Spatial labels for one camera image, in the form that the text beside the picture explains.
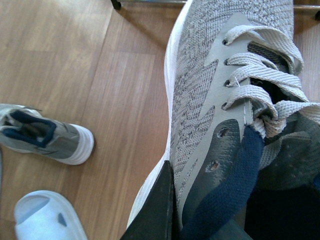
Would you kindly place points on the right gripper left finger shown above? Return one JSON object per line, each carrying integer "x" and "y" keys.
{"x": 157, "y": 218}

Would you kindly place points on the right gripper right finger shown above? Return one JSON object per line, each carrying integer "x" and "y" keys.
{"x": 292, "y": 214}

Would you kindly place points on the grey sneaker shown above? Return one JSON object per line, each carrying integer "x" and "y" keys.
{"x": 24, "y": 130}
{"x": 239, "y": 120}

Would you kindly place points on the white slide sandal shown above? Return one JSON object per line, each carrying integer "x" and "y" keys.
{"x": 47, "y": 215}

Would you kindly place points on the black metal shoe rack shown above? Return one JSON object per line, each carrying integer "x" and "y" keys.
{"x": 303, "y": 7}

